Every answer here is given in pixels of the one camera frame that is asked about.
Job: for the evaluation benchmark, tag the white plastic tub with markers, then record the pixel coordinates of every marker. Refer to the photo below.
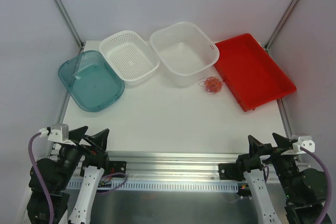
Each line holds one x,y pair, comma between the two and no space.
186,52

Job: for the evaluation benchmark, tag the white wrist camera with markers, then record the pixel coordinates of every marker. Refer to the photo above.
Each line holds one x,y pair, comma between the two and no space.
58,133
299,143

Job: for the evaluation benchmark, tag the white slotted cable duct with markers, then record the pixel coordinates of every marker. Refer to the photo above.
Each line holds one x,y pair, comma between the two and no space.
145,185

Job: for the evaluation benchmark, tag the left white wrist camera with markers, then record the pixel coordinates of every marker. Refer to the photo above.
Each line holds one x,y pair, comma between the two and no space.
58,133

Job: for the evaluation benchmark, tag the white perforated plastic basket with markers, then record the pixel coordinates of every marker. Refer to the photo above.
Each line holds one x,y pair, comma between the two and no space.
133,60

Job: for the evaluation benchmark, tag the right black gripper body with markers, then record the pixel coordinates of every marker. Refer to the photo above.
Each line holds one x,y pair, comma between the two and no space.
269,152

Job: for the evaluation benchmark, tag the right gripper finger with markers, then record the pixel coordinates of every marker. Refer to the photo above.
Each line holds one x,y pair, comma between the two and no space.
283,143
255,147

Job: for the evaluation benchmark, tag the left aluminium frame post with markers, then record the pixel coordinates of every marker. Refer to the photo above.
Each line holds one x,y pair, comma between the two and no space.
60,6

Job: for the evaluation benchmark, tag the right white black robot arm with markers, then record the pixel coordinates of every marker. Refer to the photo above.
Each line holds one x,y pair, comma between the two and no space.
308,192

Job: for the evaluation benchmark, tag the red plastic tray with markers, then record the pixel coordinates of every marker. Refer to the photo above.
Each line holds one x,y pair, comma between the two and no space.
253,78

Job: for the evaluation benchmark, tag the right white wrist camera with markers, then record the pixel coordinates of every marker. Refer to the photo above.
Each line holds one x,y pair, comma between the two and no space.
299,143

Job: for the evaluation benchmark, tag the right aluminium frame post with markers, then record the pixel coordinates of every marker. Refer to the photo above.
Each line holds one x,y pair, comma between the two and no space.
286,15

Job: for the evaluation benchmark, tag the aluminium frame post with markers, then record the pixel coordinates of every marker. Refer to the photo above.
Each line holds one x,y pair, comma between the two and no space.
60,6
286,15

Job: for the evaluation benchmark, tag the aluminium mounting rail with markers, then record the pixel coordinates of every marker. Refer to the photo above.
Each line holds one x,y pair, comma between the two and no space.
172,166

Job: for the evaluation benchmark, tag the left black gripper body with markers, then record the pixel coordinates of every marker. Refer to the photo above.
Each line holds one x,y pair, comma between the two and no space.
85,146

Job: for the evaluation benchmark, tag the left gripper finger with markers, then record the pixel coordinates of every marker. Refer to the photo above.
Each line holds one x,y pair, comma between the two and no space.
99,140
78,134

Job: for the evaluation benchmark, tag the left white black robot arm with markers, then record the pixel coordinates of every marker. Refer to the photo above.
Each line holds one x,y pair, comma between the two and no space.
49,178

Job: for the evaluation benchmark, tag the teal transparent plastic tub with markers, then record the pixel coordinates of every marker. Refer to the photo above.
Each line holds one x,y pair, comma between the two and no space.
91,81

